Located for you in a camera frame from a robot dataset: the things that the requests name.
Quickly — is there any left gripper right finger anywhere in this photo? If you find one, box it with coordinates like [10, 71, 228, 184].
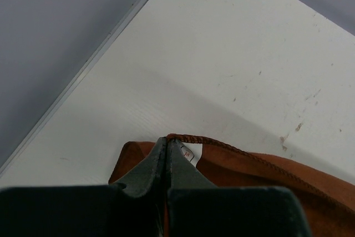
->
[166, 140, 312, 236]

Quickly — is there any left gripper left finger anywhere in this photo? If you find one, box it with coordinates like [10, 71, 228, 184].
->
[1, 138, 166, 236]

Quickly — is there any rust brown towel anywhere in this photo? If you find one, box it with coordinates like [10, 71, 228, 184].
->
[109, 134, 354, 236]

